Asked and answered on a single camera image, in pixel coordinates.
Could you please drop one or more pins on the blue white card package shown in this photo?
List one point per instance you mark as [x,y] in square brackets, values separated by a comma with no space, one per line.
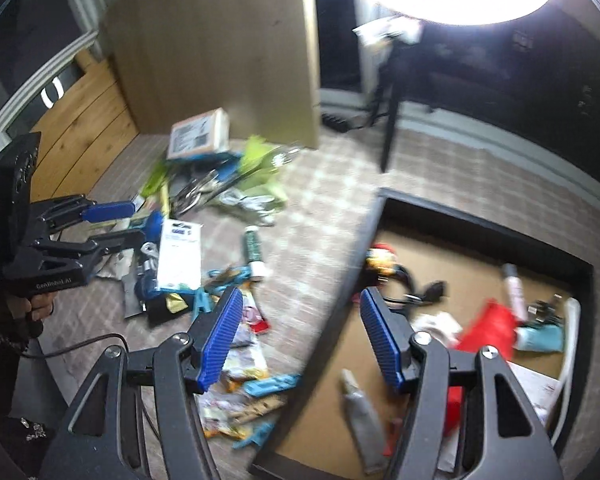
[180,255]

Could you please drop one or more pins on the blue foil packet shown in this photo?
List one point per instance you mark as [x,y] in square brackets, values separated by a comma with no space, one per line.
[205,160]

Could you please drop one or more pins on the white crumpled tissue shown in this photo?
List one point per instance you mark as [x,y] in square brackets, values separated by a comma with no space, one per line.
[435,327]

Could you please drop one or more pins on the white plastic strip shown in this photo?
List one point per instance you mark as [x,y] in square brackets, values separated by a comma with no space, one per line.
[570,360]

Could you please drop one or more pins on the silver pliers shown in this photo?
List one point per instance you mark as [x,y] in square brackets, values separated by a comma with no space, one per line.
[195,192]

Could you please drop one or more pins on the person's left hand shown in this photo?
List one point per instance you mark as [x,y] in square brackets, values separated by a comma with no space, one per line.
[37,305]

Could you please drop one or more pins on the teal packet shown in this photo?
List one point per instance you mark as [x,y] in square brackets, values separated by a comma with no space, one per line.
[540,337]

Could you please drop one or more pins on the blue clothespin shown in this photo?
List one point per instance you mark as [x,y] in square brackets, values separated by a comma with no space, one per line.
[202,302]
[270,385]
[254,435]

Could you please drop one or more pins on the grey tube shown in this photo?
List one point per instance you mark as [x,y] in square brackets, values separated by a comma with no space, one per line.
[365,420]

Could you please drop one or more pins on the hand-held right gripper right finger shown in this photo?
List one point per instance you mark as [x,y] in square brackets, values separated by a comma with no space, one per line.
[380,340]

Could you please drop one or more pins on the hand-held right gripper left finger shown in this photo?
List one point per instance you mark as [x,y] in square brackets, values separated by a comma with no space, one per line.
[222,340]

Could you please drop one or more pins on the orange tissue pack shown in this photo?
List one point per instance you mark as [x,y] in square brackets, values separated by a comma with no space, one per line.
[197,132]

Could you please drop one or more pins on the wooden clothespin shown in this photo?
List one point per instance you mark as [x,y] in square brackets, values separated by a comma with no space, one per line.
[257,407]

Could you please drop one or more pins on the black power strip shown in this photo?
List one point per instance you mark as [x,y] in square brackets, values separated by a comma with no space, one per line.
[336,122]

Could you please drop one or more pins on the red packet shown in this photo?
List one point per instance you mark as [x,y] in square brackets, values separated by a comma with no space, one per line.
[485,327]

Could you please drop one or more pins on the yellow stick packet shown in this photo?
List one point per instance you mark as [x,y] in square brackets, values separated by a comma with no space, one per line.
[164,200]

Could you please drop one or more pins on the long green packet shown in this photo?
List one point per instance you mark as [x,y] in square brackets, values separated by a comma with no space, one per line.
[152,182]

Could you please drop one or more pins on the white paper sheet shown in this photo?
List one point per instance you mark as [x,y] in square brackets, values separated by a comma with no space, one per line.
[530,385]

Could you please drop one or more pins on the pink tube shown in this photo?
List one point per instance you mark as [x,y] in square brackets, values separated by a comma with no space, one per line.
[514,290]

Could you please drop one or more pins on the black light stand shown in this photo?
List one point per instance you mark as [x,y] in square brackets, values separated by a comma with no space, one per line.
[390,130]

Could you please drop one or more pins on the red yellow small item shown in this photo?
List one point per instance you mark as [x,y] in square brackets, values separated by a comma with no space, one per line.
[382,260]

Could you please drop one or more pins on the metal clip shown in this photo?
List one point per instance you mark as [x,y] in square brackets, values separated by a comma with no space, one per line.
[545,310]

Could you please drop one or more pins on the white light stand mount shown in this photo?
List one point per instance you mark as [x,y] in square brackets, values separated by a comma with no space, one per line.
[390,30]

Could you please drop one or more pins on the brown wooden board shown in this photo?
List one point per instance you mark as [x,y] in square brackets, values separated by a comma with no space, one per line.
[205,35]

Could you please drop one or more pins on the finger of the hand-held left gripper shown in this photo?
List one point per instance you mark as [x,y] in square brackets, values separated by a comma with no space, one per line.
[115,244]
[107,210]

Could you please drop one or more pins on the light green cloth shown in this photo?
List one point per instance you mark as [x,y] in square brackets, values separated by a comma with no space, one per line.
[260,175]

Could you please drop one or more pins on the black storage box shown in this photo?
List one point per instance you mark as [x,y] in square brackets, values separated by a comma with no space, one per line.
[480,220]

